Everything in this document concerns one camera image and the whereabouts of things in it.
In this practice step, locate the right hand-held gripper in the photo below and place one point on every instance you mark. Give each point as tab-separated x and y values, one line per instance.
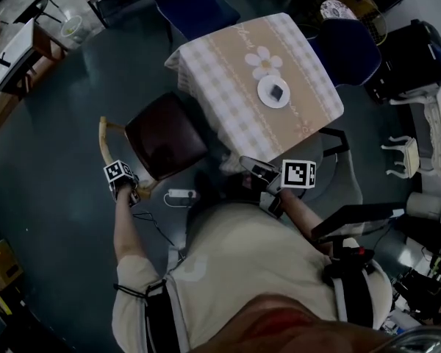
297	175

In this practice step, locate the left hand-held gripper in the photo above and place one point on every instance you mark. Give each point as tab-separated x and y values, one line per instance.
117	171

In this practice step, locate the dark seat wooden chair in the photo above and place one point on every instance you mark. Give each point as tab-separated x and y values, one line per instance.
161	138

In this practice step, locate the grey armchair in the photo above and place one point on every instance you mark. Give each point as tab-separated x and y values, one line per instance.
349	182

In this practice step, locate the person's right forearm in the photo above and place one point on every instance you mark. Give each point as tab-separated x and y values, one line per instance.
305	215

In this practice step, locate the person's left forearm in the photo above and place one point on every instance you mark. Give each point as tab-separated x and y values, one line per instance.
126	230

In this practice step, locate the table with checked tablecloth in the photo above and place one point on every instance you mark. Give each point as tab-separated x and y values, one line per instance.
224	86

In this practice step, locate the person's black shoe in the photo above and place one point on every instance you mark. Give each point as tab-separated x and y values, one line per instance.
206	188

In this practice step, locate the white power strip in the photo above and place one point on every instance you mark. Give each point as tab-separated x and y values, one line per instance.
182	194

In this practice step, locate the white round plate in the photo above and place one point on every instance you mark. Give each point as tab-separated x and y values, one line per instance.
261	98

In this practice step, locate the small dark square item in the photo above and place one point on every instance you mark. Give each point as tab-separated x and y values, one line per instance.
276	91

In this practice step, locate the person's torso in white shirt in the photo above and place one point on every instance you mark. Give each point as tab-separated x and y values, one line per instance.
250	270

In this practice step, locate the black flat device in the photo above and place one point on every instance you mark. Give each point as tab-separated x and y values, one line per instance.
356	219

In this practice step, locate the white waste bin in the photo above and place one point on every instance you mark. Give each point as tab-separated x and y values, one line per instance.
73	29

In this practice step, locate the white ornate stool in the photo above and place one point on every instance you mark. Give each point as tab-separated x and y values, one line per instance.
411	156

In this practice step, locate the cardboard box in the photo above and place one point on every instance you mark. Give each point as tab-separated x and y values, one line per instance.
0	267

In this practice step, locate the floral round cushion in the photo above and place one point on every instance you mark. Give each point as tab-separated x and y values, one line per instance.
336	9

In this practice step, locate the white ornate dressing table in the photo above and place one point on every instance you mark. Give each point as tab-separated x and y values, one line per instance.
437	131

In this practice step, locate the black mount with red button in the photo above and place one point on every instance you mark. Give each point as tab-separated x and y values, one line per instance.
347	263

